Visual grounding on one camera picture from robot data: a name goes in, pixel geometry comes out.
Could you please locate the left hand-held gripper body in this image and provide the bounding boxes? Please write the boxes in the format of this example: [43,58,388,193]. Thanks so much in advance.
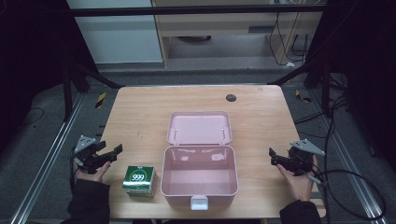
[70,134,110,175]

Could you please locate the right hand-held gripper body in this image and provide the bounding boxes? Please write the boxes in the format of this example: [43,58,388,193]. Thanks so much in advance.
[283,138,326,177]

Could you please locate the person's left hand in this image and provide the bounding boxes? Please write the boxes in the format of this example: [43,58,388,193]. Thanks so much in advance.
[72,160,112,184]

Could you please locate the person's right hand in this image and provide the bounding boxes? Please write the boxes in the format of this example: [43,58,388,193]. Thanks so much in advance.
[276,154,319,203]

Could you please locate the green and white medicine box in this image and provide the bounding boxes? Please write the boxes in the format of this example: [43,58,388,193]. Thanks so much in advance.
[121,164,159,199]

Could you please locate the yellow and black tape piece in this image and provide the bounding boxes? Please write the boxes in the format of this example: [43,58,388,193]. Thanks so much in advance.
[94,91,107,109]
[294,89,313,104]

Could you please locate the black metal stand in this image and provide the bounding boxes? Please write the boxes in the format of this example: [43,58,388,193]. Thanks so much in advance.
[268,54,347,119]
[61,55,125,123]

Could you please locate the pink plastic box with lid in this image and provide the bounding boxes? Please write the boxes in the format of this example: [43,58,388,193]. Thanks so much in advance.
[160,110,240,212]

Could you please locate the white cabinet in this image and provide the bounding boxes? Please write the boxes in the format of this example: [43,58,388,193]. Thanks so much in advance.
[65,0,164,65]

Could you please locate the light wooden desk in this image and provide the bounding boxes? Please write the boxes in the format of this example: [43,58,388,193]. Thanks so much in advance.
[150,0,325,68]

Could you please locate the aluminium floor rail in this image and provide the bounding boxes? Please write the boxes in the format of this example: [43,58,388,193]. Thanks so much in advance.
[8,92,87,224]
[306,88,389,224]

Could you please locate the black floor cables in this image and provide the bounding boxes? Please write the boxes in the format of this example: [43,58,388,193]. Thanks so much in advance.
[293,74,353,175]

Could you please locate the thin black floor cable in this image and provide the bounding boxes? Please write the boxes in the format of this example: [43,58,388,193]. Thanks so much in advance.
[18,106,46,128]

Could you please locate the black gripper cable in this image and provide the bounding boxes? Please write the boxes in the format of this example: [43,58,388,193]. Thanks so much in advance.
[306,169,388,222]

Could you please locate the black hanging cables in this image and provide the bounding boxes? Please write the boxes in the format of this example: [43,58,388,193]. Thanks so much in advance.
[268,12,312,67]

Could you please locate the black horizontal frame bar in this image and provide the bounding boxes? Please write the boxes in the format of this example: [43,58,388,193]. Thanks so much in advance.
[68,4,327,18]

